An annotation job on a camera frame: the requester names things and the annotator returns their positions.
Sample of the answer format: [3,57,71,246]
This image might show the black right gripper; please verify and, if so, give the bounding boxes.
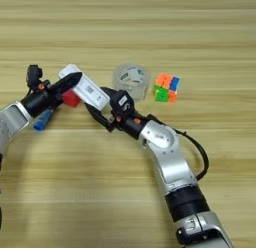
[84,86,148,140]

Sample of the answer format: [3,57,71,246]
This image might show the red cube block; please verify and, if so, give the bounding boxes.
[61,89,82,109]

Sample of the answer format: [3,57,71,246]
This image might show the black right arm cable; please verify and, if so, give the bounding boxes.
[173,128,210,182]

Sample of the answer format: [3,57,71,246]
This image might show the left gripper small black box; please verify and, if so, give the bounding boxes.
[26,64,44,90]

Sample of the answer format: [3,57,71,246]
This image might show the blue white glue stick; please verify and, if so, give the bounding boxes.
[33,108,55,133]

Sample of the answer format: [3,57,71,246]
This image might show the clear tape roll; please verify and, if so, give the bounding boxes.
[112,63,152,103]

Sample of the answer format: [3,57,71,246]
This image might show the gripper small black box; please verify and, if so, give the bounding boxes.
[26,64,44,90]
[109,90,136,114]

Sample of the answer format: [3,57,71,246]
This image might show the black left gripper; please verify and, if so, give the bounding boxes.
[21,71,83,119]

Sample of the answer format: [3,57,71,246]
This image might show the right gripper small black box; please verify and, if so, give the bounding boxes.
[109,90,136,114]

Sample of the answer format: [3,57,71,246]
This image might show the colourful puzzle cube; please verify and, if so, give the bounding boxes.
[153,72,181,104]

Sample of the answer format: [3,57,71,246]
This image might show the white rectangular box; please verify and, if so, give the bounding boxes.
[58,63,111,112]

